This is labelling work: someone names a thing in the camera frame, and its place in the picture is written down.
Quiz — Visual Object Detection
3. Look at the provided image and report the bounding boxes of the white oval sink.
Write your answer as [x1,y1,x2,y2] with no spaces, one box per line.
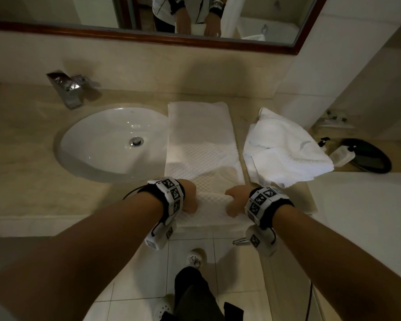
[55,105,170,184]

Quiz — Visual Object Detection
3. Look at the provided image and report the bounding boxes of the person's right hand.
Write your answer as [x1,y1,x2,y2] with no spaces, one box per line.
[224,185,254,218]

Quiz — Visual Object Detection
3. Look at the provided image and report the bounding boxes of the wooden framed wall mirror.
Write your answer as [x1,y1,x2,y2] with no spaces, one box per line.
[0,0,330,56]

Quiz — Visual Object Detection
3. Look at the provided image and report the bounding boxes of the small amenity tray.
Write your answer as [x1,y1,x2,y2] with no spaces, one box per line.
[315,110,353,129]

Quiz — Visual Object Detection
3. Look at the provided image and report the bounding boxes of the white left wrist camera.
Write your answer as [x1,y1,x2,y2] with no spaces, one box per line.
[144,218,178,251]

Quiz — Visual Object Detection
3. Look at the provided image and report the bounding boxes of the black wrist marker band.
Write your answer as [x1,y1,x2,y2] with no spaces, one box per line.
[123,177,186,226]
[244,186,295,231]

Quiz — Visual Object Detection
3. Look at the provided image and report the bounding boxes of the chrome faucet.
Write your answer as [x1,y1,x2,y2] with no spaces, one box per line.
[46,71,99,110]

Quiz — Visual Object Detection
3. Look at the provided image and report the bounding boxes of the person's left hand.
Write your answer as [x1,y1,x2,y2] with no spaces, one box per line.
[177,178,198,213]

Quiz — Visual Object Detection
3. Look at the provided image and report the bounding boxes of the black right wrist marker band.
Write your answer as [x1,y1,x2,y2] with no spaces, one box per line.
[244,186,295,231]

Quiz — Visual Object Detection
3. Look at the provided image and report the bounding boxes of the wooden bathtub ledge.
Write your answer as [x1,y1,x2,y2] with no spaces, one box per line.
[309,128,401,173]

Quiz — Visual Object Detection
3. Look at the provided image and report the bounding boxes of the person's left forearm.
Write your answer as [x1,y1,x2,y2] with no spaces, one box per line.
[0,193,164,321]

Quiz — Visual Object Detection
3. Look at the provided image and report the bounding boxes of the person's black clothing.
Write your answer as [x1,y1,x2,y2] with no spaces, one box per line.
[160,266,245,321]

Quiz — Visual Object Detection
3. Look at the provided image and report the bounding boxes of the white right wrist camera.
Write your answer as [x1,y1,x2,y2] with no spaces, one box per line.
[246,225,278,257]

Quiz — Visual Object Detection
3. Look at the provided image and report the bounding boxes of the black oval tray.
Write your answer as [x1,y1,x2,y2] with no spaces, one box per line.
[340,138,392,174]

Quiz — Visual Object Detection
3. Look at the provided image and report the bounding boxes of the white towel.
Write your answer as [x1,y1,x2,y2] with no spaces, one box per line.
[164,102,246,230]
[243,107,335,188]

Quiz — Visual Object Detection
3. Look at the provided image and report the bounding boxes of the person's white shoe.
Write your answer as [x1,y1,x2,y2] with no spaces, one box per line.
[186,248,208,268]
[152,294,175,321]

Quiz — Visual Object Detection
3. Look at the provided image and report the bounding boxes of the white bathtub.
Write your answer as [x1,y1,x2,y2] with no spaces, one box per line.
[307,172,401,288]

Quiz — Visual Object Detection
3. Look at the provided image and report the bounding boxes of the person's right forearm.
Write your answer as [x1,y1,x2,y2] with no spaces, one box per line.
[272,205,401,321]

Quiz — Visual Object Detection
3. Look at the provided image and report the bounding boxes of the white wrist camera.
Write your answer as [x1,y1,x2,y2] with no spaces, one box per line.
[144,218,178,251]
[246,225,278,257]

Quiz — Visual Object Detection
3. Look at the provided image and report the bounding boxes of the black left wrist marker band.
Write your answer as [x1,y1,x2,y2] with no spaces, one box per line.
[123,177,186,226]

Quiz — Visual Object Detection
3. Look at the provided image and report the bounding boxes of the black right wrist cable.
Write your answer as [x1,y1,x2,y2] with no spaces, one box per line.
[306,282,313,321]

